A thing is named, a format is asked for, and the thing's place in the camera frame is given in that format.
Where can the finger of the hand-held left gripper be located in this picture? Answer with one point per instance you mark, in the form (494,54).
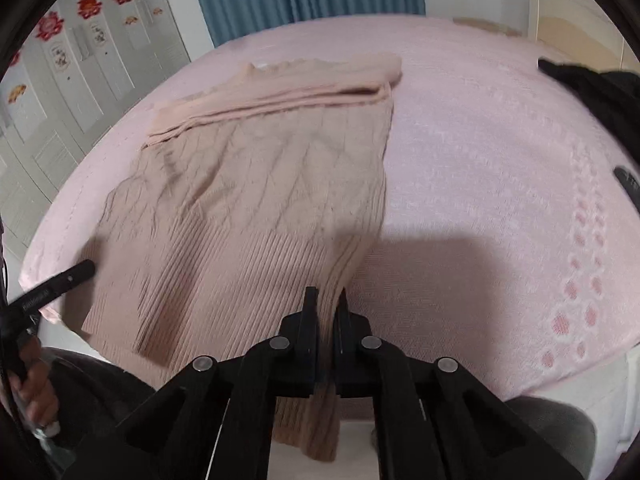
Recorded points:
(60,285)

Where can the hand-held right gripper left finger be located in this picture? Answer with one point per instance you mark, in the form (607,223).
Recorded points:
(310,345)

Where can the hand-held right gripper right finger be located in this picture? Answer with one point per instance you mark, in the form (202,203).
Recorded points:
(345,347)

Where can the beige knit sweater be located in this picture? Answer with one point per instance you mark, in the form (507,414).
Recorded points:
(240,200)

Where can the person's left hand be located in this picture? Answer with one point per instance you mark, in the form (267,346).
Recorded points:
(37,392)

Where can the person's left leg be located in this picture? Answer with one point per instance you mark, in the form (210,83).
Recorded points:
(105,400)

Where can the white wardrobe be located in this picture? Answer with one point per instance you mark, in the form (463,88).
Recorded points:
(75,85)

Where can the pink bedspread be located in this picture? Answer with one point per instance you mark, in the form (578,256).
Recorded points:
(490,170)

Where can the white mattress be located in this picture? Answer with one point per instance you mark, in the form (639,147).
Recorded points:
(617,400)

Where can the row of red paper cutouts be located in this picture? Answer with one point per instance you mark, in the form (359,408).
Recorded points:
(89,7)

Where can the black flat object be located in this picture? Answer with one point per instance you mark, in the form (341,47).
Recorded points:
(627,180)

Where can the black cloth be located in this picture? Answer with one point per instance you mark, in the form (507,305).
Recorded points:
(595,90)

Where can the cream headboard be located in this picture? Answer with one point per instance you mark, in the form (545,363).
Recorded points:
(580,20)

